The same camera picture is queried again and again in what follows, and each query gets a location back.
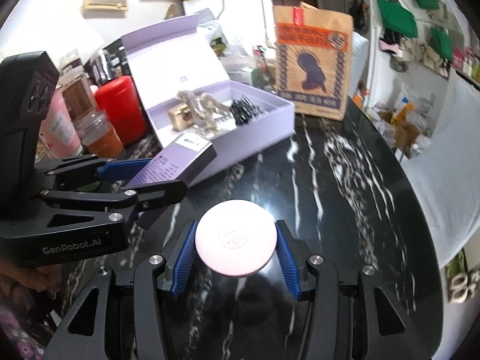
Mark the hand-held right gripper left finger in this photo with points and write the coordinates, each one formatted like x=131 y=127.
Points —
x=183 y=258

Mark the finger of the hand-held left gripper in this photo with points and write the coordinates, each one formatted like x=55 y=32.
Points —
x=120 y=168
x=161 y=193

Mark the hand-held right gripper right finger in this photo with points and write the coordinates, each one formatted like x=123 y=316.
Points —
x=288 y=262

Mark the small purple box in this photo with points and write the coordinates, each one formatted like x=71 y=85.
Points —
x=176 y=161

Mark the pink round compact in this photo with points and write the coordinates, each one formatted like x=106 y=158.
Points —
x=236 y=240

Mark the gold perfume box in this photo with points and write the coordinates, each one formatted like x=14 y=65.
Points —
x=180 y=116

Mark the pearl wavy hair clip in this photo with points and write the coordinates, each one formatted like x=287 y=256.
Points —
x=210 y=107

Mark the lavender gift box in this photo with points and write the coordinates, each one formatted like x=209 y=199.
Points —
x=165 y=63

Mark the black polka dot scrunchie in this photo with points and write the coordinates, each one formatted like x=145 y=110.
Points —
x=242 y=110

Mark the person's left hand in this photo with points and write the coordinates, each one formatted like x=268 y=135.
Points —
x=22 y=281

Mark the clear jar with orange contents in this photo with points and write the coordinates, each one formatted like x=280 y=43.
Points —
x=101 y=142

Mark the pink bottle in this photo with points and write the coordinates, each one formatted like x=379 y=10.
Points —
x=60 y=127

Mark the red plastic container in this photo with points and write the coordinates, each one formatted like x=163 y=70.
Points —
x=120 y=108

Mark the jar with brown contents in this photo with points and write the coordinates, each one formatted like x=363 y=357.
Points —
x=78 y=97

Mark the metal thermos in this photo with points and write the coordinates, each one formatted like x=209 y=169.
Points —
x=103 y=65

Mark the woven hand fan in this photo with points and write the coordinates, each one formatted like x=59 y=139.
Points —
x=170 y=11

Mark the beige fluffy slippers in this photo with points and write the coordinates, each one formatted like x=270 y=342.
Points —
x=459 y=285

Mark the cardboard box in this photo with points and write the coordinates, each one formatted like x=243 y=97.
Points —
x=405 y=135

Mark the purple floral garment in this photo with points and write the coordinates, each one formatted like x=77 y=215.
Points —
x=15 y=337

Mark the yellow plastic bag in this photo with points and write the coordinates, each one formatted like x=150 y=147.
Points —
x=403 y=110

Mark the wide chair with grey cover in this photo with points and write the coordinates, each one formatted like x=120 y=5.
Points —
x=450 y=157

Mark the printed brown paper bag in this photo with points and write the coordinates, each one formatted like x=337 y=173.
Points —
x=311 y=63

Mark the white refrigerator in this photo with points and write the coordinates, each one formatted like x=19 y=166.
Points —
x=243 y=11

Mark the black handbag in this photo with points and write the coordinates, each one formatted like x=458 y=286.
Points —
x=358 y=15

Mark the green tote bag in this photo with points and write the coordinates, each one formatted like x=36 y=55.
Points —
x=397 y=18

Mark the row of cosmetic bottles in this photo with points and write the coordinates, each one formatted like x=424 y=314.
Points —
x=467 y=62

